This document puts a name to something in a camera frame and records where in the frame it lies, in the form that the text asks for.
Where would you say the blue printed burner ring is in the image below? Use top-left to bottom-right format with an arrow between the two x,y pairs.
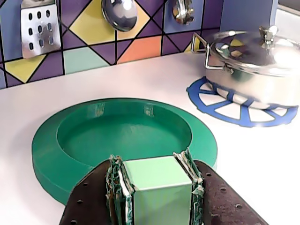
186,76 -> 300,128

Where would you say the silver spoon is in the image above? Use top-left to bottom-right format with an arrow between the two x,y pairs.
101,0 -> 139,33

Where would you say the light green cube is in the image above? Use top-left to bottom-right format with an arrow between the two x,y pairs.
121,155 -> 200,225

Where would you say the green round recipient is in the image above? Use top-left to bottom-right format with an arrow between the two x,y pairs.
31,97 -> 218,207

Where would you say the silver metal pot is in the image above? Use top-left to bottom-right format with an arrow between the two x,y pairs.
191,24 -> 300,111

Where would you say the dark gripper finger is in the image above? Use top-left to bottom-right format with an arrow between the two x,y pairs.
172,150 -> 270,225
58,155 -> 135,225

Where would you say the blue toy kitchen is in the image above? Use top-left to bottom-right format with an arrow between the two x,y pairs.
0,0 -> 300,225

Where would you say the silver slotted spatula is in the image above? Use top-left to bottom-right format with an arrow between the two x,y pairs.
20,0 -> 62,60

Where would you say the silver pot lid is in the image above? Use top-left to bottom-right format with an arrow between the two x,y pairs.
209,24 -> 300,78

